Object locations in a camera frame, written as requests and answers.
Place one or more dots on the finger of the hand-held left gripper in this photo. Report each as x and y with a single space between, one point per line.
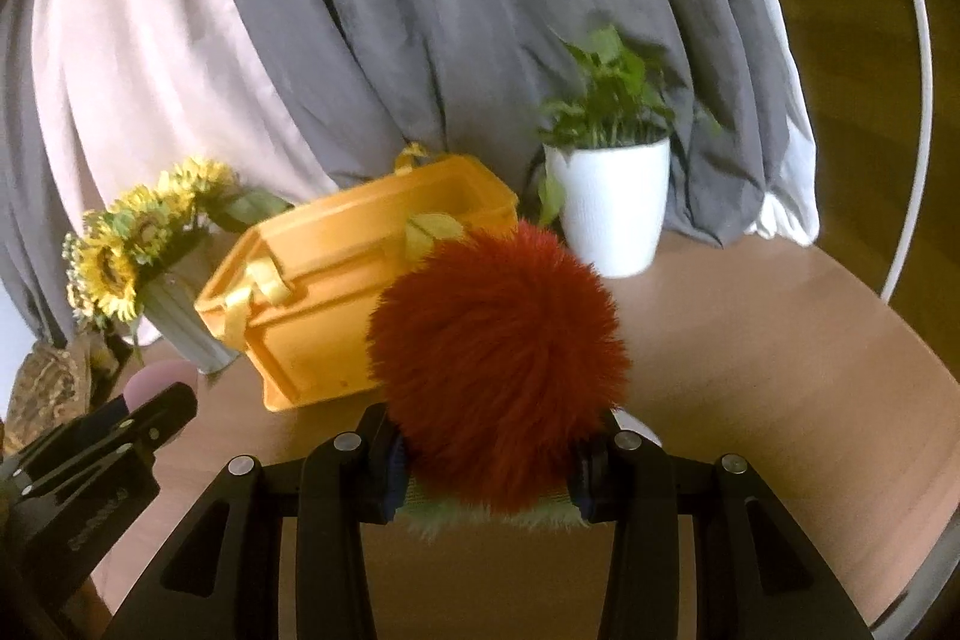
101 419
161 411

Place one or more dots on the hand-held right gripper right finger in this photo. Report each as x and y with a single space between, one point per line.
581 479

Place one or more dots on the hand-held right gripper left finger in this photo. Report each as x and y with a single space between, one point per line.
395 471

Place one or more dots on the pale egg-shaped squishy toy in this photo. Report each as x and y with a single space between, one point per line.
154 379

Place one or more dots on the red fluffy plush toy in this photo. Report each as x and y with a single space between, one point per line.
499 362

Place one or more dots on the orange plastic crate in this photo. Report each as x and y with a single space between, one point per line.
315 325

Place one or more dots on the brown patterned cloth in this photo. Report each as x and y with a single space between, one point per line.
45 381

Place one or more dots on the grey ribbed vase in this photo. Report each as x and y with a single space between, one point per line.
187 325

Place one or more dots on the sunflower bouquet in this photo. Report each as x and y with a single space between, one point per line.
120 250

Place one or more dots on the grey curtain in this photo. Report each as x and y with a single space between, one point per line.
465 10
22 197

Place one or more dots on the white plant pot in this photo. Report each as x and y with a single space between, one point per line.
611 205

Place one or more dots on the pale pink curtain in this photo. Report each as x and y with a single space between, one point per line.
150 85

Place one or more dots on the white curtain lining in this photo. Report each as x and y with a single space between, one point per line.
787 190

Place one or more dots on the green leafy plant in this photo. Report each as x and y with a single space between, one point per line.
611 100

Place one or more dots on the white round hoop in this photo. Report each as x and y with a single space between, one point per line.
928 85

